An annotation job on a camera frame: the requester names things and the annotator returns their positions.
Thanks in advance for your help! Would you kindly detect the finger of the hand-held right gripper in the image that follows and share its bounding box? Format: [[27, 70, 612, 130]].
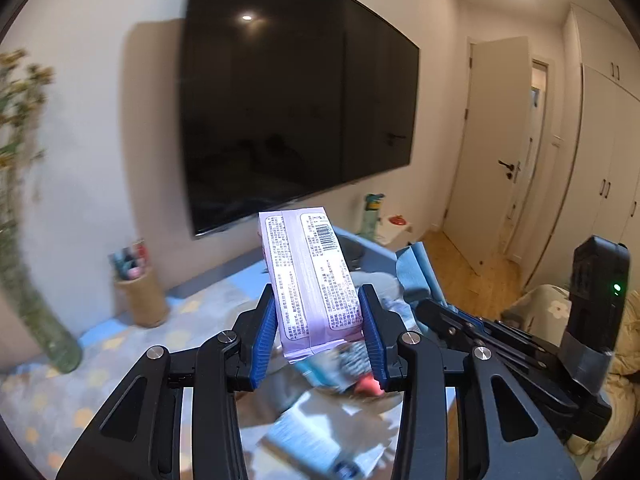
[[449, 307, 507, 342], [415, 299, 489, 349]]

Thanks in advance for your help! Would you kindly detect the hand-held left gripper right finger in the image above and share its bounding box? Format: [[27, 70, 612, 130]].
[[359, 284, 583, 480]]

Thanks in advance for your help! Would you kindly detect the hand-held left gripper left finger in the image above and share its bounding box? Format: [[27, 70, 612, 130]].
[[55, 284, 279, 480]]

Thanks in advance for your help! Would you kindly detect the purple tissue packet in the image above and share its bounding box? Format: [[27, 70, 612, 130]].
[[257, 206, 365, 361]]

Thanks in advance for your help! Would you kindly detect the blue folded cloth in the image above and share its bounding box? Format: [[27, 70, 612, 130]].
[[395, 242, 443, 311]]

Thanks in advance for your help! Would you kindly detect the white small stool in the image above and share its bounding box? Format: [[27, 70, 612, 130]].
[[375, 215, 413, 251]]

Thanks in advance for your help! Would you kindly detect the green water bottle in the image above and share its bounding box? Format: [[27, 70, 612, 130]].
[[357, 192, 387, 238]]

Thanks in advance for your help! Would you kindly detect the cardboard pen holder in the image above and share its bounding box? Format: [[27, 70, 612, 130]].
[[114, 265, 170, 328]]

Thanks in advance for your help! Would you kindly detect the white wardrobe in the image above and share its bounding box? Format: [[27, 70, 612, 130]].
[[520, 2, 640, 301]]

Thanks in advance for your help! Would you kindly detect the bunch of pens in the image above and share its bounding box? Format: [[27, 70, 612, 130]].
[[111, 240, 151, 281]]

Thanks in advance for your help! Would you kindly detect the white room door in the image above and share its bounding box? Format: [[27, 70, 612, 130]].
[[442, 36, 531, 265]]

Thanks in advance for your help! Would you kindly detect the fan-patterned table mat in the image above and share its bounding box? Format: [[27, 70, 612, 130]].
[[0, 272, 321, 480]]

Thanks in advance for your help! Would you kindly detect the black wall television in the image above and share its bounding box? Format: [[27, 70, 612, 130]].
[[179, 0, 420, 238]]

